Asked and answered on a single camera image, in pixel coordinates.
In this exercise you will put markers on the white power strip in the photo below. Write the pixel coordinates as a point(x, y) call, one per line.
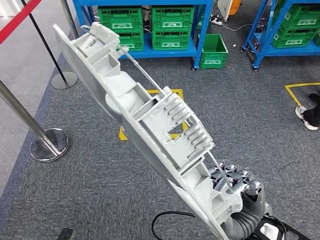
point(216, 21)

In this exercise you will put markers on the silver plastic wheel cover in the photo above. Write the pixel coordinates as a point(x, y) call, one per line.
point(149, 132)

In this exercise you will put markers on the green plastic crate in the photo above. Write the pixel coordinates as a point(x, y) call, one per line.
point(172, 15)
point(132, 41)
point(300, 16)
point(170, 39)
point(120, 16)
point(292, 39)

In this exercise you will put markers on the chrome barrier stanchion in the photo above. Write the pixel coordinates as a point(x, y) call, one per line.
point(50, 145)

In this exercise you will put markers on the chrome barrier post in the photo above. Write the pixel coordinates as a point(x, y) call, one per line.
point(69, 20)

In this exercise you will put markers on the black barrier stanchion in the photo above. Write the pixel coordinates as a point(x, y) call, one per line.
point(64, 80)

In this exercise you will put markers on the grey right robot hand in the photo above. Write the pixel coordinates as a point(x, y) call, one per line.
point(252, 202)

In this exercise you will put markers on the white orange machine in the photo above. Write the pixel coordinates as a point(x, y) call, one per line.
point(225, 8)

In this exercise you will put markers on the green open plastic bin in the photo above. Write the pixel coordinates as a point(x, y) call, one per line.
point(200, 21)
point(212, 61)

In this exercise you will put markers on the blue metal shelf rack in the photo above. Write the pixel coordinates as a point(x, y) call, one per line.
point(175, 53)
point(287, 49)

